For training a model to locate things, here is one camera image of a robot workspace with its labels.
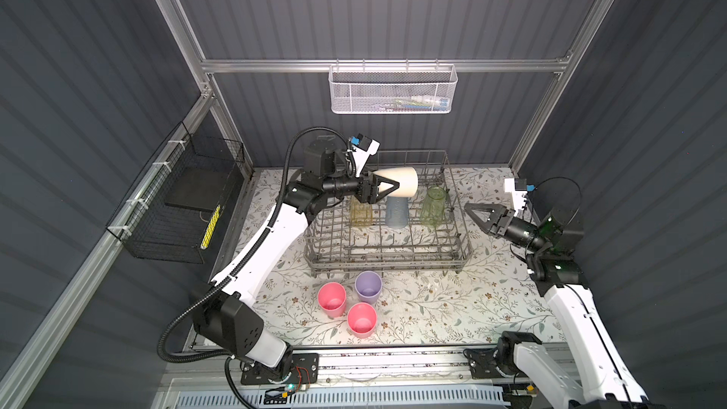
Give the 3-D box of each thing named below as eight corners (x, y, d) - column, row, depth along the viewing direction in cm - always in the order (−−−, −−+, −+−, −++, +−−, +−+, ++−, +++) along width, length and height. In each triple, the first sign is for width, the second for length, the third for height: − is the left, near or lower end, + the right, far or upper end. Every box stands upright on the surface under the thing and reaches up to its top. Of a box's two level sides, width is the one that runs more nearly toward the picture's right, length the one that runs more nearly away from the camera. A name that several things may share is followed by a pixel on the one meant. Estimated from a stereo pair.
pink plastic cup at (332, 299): (319, 318, 83) (315, 310, 77) (322, 290, 89) (319, 280, 83) (345, 318, 83) (343, 310, 77) (347, 290, 89) (345, 280, 83)
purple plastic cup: (353, 303, 85) (351, 291, 77) (360, 281, 90) (359, 267, 82) (375, 310, 84) (375, 298, 76) (382, 287, 88) (383, 274, 81)
